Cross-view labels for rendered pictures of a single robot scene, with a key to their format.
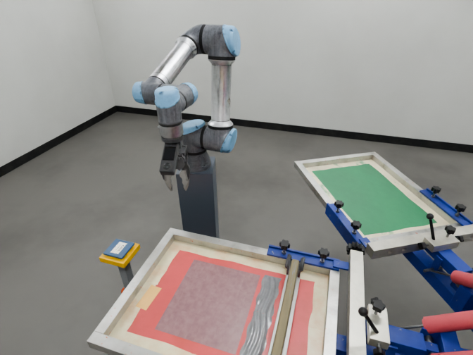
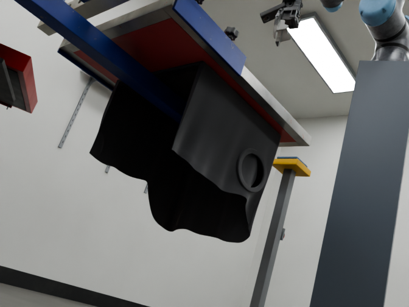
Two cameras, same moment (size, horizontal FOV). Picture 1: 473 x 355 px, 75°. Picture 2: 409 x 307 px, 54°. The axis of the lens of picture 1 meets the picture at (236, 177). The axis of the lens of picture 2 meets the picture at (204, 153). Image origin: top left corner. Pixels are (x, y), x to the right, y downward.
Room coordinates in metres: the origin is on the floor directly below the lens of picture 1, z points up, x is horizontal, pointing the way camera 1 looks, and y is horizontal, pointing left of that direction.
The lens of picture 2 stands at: (1.46, -1.08, 0.31)
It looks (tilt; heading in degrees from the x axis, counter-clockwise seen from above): 19 degrees up; 118
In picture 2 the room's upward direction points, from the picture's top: 18 degrees clockwise
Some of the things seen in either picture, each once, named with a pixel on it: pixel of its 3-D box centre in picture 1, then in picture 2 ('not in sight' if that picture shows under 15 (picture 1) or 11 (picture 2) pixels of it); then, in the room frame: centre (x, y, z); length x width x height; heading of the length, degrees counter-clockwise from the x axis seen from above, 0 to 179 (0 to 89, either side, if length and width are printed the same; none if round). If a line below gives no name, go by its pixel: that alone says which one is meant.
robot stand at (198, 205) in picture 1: (203, 249); (359, 243); (1.37, 0.20, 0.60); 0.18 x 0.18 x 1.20; 89
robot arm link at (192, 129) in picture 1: (194, 134); (394, 36); (1.37, 0.20, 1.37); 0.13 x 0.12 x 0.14; 71
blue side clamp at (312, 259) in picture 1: (302, 261); (207, 36); (0.93, -0.28, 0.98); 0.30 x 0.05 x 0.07; 72
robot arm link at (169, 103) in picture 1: (168, 106); not in sight; (0.95, 0.21, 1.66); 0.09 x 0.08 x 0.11; 161
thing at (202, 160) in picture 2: not in sight; (222, 149); (0.93, 0.03, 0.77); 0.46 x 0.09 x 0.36; 72
